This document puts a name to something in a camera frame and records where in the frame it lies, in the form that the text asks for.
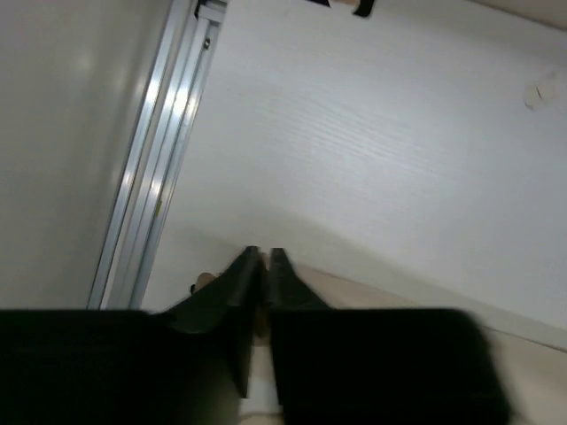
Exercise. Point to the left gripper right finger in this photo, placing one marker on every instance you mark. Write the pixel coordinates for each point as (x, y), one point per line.
(290, 302)

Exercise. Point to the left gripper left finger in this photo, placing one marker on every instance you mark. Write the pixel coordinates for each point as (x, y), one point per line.
(226, 307)

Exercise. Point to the left aluminium frame rail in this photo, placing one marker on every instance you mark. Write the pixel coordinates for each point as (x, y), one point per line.
(169, 109)

